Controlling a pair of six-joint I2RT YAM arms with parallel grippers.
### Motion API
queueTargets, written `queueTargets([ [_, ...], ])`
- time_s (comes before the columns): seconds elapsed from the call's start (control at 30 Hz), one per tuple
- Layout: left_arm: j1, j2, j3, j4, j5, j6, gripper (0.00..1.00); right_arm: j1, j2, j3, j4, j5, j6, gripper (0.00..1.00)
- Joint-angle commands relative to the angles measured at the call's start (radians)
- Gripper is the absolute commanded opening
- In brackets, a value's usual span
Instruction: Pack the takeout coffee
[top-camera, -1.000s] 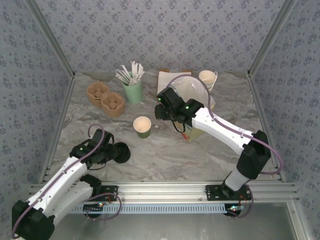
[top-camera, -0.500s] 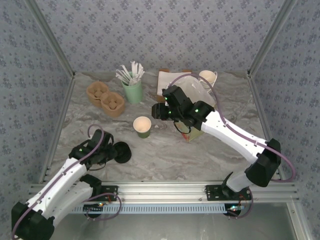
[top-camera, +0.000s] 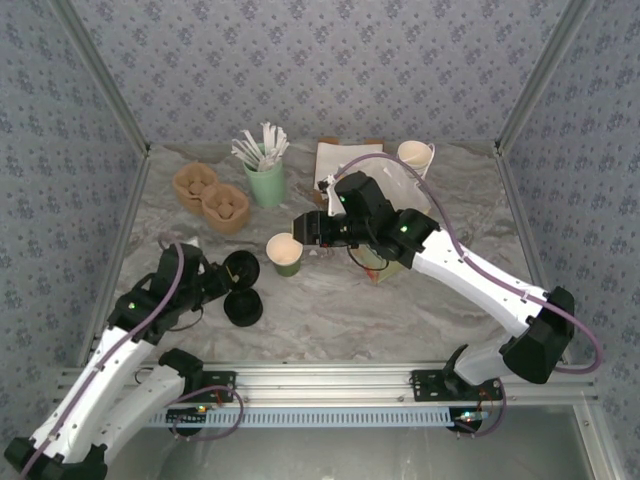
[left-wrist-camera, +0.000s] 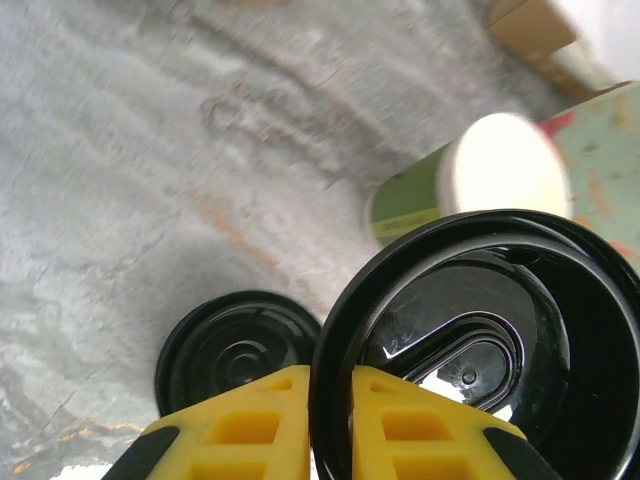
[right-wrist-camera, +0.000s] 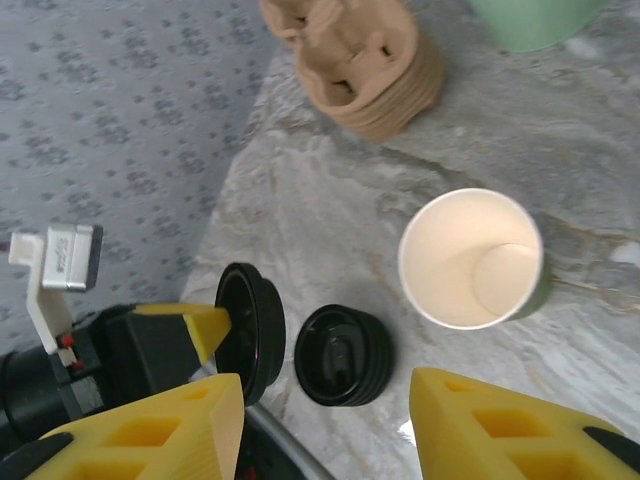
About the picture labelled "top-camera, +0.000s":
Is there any aluminium frame post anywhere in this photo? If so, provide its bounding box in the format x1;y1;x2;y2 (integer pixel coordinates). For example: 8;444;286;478
493;0;597;157
49;0;153;157

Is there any stack of black cup lids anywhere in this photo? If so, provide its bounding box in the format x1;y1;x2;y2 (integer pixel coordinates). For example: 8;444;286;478
223;288;265;329

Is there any black controller board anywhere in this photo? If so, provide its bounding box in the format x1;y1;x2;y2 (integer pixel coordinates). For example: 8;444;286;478
451;407;490;437
166;405;211;437

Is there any yellow green paper bag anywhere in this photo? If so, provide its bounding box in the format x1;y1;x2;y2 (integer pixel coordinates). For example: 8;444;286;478
344;157;434;287

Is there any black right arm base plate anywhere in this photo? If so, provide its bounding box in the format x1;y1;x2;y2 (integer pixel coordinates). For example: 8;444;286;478
409;368;506;404

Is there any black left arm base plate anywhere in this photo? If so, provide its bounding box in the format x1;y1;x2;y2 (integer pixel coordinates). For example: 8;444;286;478
198;369;239;404

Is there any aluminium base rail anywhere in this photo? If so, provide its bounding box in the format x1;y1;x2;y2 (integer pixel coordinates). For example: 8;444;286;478
54;360;600;407

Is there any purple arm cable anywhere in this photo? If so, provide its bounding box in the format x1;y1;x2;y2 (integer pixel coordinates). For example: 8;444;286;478
17;238;246;480
335;152;605;441

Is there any white slotted cable duct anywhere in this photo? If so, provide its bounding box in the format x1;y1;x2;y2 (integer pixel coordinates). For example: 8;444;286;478
149;407;464;429

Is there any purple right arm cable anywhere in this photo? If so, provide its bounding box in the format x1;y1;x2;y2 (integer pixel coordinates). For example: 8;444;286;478
335;152;605;441

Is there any green paper coffee cup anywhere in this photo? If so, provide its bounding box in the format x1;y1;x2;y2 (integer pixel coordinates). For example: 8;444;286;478
265;232;305;278

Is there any stack of white paper cups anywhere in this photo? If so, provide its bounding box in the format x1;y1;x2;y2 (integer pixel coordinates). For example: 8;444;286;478
396;140;437;180

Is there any mint green tumbler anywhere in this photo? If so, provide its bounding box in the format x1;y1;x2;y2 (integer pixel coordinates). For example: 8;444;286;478
243;143;287;210

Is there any stack of white napkins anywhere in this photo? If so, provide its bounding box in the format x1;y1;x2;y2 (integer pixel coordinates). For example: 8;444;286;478
313;143;387;194

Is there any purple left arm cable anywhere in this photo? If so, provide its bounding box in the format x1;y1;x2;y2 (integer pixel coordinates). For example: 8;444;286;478
17;238;246;480

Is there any stack of brown pulp carriers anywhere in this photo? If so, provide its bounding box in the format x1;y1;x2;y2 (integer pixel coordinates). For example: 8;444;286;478
172;161;251;236

